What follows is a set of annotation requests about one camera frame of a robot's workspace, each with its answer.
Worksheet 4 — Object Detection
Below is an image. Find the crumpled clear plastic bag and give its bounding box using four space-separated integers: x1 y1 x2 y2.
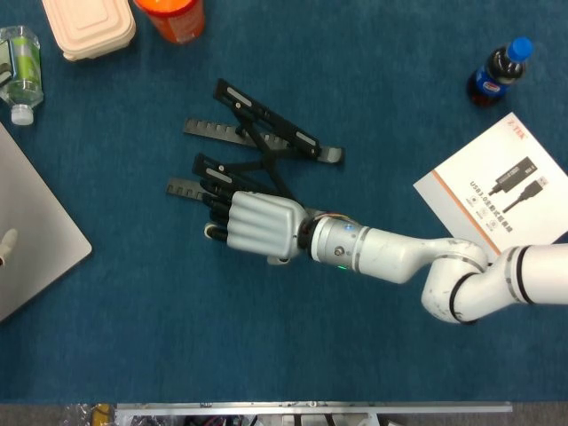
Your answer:
61 403 97 426

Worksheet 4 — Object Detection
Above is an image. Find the blue felt table cloth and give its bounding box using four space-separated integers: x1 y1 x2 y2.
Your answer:
0 0 568 406

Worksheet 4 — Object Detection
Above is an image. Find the clear green-label water bottle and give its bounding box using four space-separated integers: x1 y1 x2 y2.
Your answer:
0 25 45 126

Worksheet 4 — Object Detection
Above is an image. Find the grey closed laptop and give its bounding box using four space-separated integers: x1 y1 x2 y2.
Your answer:
0 120 93 324

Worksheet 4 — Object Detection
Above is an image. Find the cola bottle with blue cap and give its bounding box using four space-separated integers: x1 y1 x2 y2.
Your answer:
465 36 534 108

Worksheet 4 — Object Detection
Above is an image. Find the beige lidded food container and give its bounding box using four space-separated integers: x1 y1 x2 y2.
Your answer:
41 0 138 62

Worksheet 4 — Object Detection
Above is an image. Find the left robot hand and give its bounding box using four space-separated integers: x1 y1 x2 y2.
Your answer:
0 228 20 267

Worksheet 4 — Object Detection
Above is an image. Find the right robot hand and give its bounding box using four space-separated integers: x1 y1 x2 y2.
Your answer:
200 179 312 266

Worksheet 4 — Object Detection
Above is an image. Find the white USB cable box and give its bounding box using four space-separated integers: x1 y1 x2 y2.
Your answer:
412 111 568 281

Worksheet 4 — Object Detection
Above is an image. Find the aluminium frame rail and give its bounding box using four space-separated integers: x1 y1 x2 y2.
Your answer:
114 401 514 426

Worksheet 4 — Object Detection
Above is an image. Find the black folding laptop stand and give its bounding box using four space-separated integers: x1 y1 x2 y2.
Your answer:
166 78 346 209

